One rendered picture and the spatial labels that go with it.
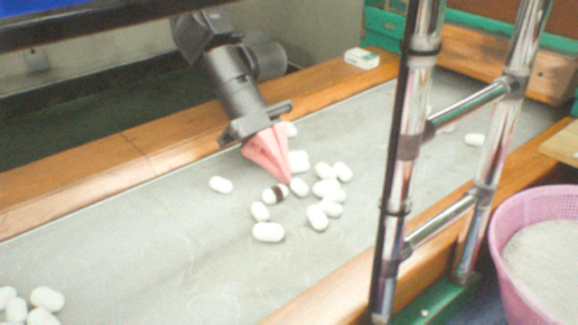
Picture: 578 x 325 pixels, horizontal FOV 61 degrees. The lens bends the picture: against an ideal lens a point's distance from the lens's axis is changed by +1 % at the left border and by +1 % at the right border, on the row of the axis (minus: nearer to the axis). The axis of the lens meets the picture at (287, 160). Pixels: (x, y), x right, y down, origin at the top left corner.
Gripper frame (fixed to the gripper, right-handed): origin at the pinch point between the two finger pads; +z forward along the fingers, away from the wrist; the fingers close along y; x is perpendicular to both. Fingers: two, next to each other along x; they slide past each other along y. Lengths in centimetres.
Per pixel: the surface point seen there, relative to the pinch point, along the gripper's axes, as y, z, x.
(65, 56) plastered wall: 33, -121, 174
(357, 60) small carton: 34.4, -15.5, 10.6
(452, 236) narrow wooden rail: 6.2, 16.0, -14.8
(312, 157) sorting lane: 8.0, -1.2, 3.3
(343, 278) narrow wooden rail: -7.8, 13.3, -12.4
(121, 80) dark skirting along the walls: 57, -107, 188
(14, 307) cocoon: -34.2, -0.4, 0.4
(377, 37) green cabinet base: 47, -20, 14
